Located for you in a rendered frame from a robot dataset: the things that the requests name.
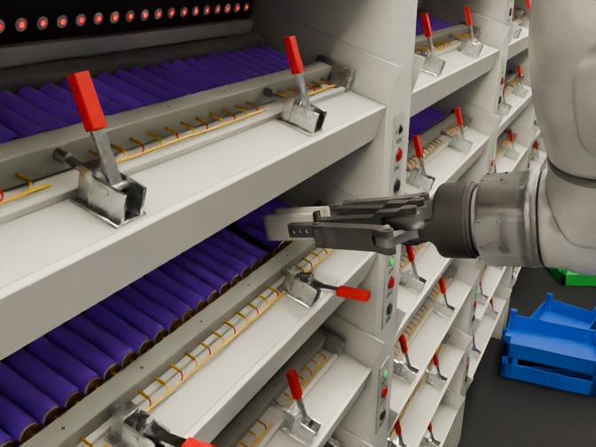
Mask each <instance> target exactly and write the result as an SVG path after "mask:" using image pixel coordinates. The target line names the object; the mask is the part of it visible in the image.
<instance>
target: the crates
mask: <svg viewBox="0 0 596 447"><path fill-rule="evenodd" d="M546 268H547V267H546ZM547 269H548V270H549V271H550V272H551V273H552V275H553V276H554V278H555V279H556V280H557V281H558V283H559V284H560V285H561V286H596V276H589V275H581V274H577V273H575V272H572V271H566V270H562V269H557V268H547ZM516 314H517V309H513V308H512V309H511V315H510V319H509V323H508V327H507V328H504V327H503V331H502V336H501V342H500V348H501V351H502V363H501V369H500V375H499V376H503V377H507V378H509V379H515V380H522V381H526V382H530V383H534V384H538V385H542V386H547V387H550V388H557V389H561V390H566V391H569V392H574V393H578V394H582V395H586V396H593V397H596V331H595V328H596V307H595V308H594V310H593V311H589V310H585V309H581V308H578V307H576V306H572V305H569V304H566V303H563V302H558V301H555V300H553V294H550V293H548V294H547V295H546V300H545V301H544V302H543V303H542V304H541V305H540V306H539V307H538V309H537V310H536V311H535V312H534V313H533V314H532V315H531V316H530V317H529V318H528V317H523V316H518V315H516Z"/></svg>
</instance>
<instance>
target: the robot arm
mask: <svg viewBox="0 0 596 447"><path fill-rule="evenodd" d="M529 75H530V84H531V92H532V98H533V104H534V108H535V113H536V117H537V125H538V127H539V130H540V132H541V135H542V137H543V139H544V143H545V150H546V157H547V169H543V170H538V169H531V170H528V171H512V172H508V171H506V172H502V173H489V172H488V173H486V175H484V176H483V177H482V178H481V179H480V181H479V184H478V183H476V182H475V181H468V182H451V183H443V184H440V185H439V186H438V187H437V189H436V191H435V194H434V198H433V199H432V200H431V199H430V195H429V192H418V193H414V194H408V195H399V196H388V197H379V198H369V199H358V200H344V201H343V202H342V205H333V206H331V207H330V209H329V207H328V206H325V207H295V208H275V209H274V214H273V215H264V216H263V222H264V227H265V231H266V236H267V240H268V241H273V240H315V245H316V247H318V248H330V249H341V250H354V251H365V252H375V253H378V254H382V255H389V256H391V255H395V254H396V245H398V244H403V245H405V246H417V245H419V244H421V243H426V242H431V243H432V244H434V246H435V247H436V250H437V252H438V254H439V255H440V256H442V257H444V258H463V259H475V258H477V257H478V256H480V257H481V259H482V261H483V262H484V263H485V264H486V265H488V266H511V267H531V268H540V267H547V268H557V269H562V270H566V271H572V272H575V273H577V274H581V275H589V276H596V0H533V1H532V5H531V10H530V16H529Z"/></svg>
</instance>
